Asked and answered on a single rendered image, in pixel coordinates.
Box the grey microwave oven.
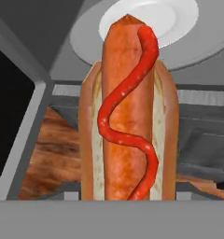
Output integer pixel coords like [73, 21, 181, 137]
[0, 0, 224, 108]

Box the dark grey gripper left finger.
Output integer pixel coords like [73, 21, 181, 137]
[44, 181, 83, 202]

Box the white plate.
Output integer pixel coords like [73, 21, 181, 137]
[98, 0, 200, 49]

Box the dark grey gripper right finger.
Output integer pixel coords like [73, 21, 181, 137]
[175, 181, 224, 202]

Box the hot dog with ketchup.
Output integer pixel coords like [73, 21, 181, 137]
[77, 13, 180, 202]

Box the grey round microwave turntable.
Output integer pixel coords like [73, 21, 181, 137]
[69, 0, 224, 72]

